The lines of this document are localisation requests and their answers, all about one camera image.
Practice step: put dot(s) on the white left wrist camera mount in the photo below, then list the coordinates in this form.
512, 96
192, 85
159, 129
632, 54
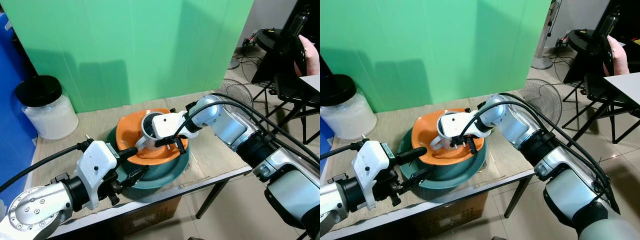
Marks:
95, 165
370, 165

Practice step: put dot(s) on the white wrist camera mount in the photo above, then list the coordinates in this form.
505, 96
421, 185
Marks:
370, 165
167, 124
457, 124
95, 165

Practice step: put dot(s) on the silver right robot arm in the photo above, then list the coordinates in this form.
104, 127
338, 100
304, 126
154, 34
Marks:
520, 127
230, 127

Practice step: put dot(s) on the black folding chair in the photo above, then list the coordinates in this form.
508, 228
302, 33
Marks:
595, 85
287, 87

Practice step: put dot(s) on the dark green plate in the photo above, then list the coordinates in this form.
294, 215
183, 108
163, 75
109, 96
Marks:
167, 175
457, 177

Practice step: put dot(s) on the beige woven table mat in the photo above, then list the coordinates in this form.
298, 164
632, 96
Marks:
217, 150
505, 155

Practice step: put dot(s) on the green backdrop screen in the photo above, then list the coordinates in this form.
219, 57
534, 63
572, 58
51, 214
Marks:
125, 45
425, 45

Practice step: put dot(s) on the person's bare forearm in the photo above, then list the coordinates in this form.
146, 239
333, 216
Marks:
620, 57
312, 57

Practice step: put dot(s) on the white jar with black lid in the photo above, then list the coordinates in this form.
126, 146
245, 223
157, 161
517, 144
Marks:
350, 120
50, 120

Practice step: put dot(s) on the blue panel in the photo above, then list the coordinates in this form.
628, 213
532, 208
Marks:
12, 140
325, 140

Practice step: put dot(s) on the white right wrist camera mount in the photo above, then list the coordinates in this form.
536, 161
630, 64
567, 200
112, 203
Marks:
457, 124
167, 124

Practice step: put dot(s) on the brown cardboard box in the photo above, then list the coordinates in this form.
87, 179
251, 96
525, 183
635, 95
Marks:
457, 215
145, 217

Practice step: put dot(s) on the white side table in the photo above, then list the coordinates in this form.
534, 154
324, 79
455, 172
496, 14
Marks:
312, 81
625, 86

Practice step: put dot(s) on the orange plate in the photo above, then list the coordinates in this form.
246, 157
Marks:
424, 131
129, 131

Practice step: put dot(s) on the black table leg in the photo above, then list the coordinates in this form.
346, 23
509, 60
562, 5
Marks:
517, 197
212, 195

